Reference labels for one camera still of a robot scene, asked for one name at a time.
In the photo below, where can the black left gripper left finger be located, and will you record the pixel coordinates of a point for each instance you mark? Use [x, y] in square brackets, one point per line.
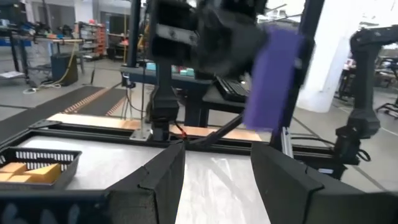
[149, 199]

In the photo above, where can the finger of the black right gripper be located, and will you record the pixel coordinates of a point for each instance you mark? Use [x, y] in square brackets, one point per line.
[306, 62]
[256, 53]

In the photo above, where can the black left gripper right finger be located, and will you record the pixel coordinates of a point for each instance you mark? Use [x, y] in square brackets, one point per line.
[295, 199]

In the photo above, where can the purple foam block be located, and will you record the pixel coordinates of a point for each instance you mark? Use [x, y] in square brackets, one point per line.
[270, 84]

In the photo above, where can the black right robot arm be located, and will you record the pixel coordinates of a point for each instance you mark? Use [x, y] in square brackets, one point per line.
[163, 99]

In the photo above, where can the black background robot arm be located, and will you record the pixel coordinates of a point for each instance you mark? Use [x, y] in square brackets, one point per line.
[362, 93]

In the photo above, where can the white building pillar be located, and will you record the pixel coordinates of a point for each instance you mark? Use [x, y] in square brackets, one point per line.
[329, 62]

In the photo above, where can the black computer keyboard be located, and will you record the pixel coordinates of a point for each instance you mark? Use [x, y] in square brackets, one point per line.
[231, 88]

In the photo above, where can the dark side desk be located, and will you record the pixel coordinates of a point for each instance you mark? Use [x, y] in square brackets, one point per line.
[192, 84]

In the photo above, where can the black plastic basket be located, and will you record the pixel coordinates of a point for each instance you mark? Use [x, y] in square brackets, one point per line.
[71, 165]

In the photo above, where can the black office chair base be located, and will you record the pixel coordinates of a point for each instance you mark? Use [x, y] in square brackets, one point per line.
[388, 107]

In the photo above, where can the shelf with red bins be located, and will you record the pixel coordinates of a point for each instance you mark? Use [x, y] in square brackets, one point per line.
[99, 37]

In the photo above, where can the black hazard-striped floor mat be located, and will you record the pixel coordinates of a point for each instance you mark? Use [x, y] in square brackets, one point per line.
[46, 109]

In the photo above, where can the dark waste bin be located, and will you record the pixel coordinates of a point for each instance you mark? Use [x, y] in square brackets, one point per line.
[63, 70]

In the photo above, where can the background work table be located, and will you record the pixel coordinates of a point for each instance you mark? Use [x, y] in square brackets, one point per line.
[46, 40]

